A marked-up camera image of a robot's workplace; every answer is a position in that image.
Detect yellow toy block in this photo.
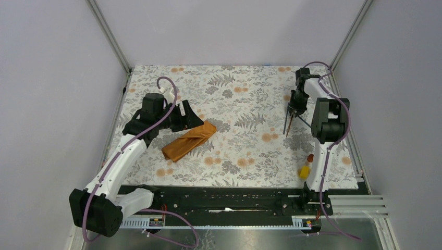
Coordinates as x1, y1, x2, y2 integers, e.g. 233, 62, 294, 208
299, 166, 310, 180

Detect orange cloth napkin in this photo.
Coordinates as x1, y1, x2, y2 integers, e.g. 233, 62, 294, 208
162, 121, 217, 163

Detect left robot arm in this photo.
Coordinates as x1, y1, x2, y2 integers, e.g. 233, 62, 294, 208
69, 93, 204, 237

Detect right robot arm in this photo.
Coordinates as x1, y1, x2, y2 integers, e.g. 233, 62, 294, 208
286, 67, 350, 193

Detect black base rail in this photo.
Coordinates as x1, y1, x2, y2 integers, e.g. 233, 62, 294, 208
140, 184, 334, 227

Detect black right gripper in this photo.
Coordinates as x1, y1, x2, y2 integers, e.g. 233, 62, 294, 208
288, 90, 309, 117

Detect dark metal utensil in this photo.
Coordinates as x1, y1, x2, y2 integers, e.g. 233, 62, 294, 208
283, 110, 289, 134
298, 116, 311, 128

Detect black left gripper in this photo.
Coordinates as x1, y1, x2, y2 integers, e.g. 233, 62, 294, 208
156, 99, 204, 132

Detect brown round disc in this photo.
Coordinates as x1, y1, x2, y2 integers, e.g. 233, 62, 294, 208
306, 154, 314, 163

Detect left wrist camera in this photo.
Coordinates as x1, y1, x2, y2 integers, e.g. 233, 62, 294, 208
158, 87, 176, 105

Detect floral tablecloth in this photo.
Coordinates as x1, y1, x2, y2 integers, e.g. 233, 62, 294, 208
100, 65, 360, 190

